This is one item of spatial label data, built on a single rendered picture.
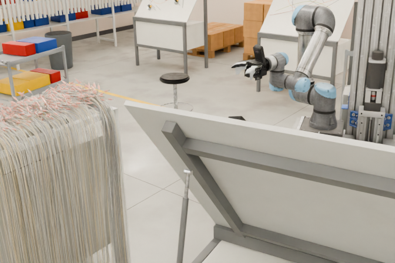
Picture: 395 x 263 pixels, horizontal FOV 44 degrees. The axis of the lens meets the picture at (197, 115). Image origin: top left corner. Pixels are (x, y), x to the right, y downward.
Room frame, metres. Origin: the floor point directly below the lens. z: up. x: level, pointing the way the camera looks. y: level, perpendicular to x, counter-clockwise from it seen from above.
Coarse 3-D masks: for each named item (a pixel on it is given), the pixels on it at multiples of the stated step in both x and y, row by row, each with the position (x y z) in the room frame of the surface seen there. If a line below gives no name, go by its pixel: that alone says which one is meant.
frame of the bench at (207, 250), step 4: (212, 240) 1.97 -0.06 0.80; (216, 240) 1.97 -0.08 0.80; (220, 240) 1.97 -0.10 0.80; (208, 244) 1.94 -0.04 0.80; (212, 244) 1.94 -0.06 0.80; (216, 244) 1.94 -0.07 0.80; (204, 248) 1.91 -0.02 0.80; (208, 248) 1.91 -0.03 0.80; (212, 248) 1.91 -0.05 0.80; (200, 252) 1.88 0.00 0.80; (204, 252) 1.88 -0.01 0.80; (208, 252) 1.88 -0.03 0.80; (200, 256) 1.85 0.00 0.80; (204, 256) 1.85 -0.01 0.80; (196, 260) 1.82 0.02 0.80; (200, 260) 1.82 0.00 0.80
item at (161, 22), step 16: (144, 0) 8.69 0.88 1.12; (160, 0) 8.46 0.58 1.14; (176, 0) 8.12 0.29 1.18; (192, 0) 8.05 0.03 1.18; (144, 16) 8.41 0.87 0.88; (160, 16) 8.20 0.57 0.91; (176, 16) 8.00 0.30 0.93; (144, 32) 8.37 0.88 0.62; (160, 32) 8.12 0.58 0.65; (176, 32) 7.89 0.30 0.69; (192, 32) 7.98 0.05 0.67; (160, 48) 8.11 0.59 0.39; (176, 48) 7.90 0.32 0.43; (192, 48) 7.97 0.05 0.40
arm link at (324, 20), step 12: (324, 12) 2.49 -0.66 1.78; (324, 24) 2.45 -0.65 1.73; (312, 36) 2.45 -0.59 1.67; (324, 36) 2.43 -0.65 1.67; (312, 48) 2.39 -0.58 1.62; (300, 60) 2.38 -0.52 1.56; (312, 60) 2.36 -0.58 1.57; (300, 72) 2.32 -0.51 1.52; (288, 84) 2.32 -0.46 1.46; (300, 84) 2.28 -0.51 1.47
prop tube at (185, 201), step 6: (186, 198) 1.47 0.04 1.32; (186, 204) 1.47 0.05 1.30; (186, 210) 1.47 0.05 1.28; (186, 216) 1.46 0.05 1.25; (180, 222) 1.46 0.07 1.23; (180, 228) 1.45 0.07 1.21; (180, 234) 1.45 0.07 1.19; (180, 240) 1.44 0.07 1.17; (180, 246) 1.44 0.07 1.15; (180, 252) 1.43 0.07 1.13; (180, 258) 1.43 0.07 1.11
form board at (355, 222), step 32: (160, 128) 1.49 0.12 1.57; (192, 128) 1.40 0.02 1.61; (224, 128) 1.32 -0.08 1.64; (256, 128) 1.25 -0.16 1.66; (288, 128) 1.21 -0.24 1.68; (320, 160) 1.23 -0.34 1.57; (352, 160) 1.16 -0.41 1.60; (384, 160) 1.10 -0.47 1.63; (192, 192) 1.82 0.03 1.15; (224, 192) 1.68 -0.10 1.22; (256, 192) 1.56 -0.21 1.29; (288, 192) 1.45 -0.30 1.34; (320, 192) 1.36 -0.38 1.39; (352, 192) 1.28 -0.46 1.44; (224, 224) 1.97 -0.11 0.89; (256, 224) 1.80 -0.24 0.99; (288, 224) 1.66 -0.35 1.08; (320, 224) 1.54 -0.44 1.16; (352, 224) 1.43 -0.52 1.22; (384, 224) 1.34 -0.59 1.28; (384, 256) 1.51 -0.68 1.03
